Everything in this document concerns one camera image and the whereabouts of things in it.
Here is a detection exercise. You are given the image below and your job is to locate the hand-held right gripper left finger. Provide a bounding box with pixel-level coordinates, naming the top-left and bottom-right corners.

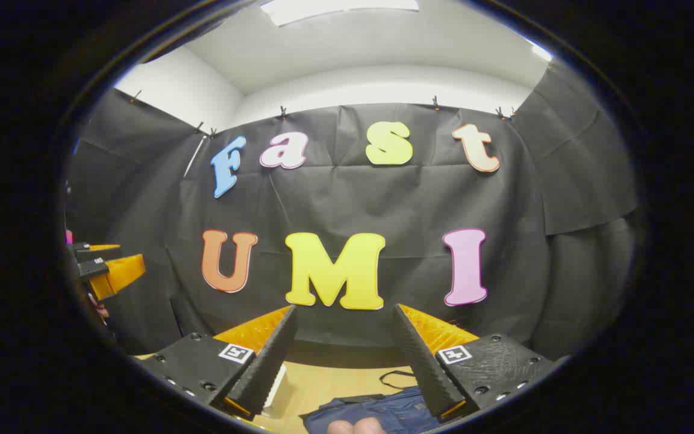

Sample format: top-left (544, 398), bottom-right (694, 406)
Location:
top-left (135, 304), bottom-right (299, 421)

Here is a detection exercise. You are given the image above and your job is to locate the white bookshelf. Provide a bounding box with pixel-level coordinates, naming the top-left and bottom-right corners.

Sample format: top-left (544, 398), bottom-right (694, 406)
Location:
top-left (261, 363), bottom-right (289, 417)

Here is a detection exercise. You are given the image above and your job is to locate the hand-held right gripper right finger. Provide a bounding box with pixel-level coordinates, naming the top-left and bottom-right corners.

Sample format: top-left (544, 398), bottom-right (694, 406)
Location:
top-left (392, 303), bottom-right (558, 424)

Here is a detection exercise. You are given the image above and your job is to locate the blue schoolbag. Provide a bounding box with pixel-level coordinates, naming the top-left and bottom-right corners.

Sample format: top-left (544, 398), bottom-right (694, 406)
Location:
top-left (299, 371), bottom-right (444, 434)

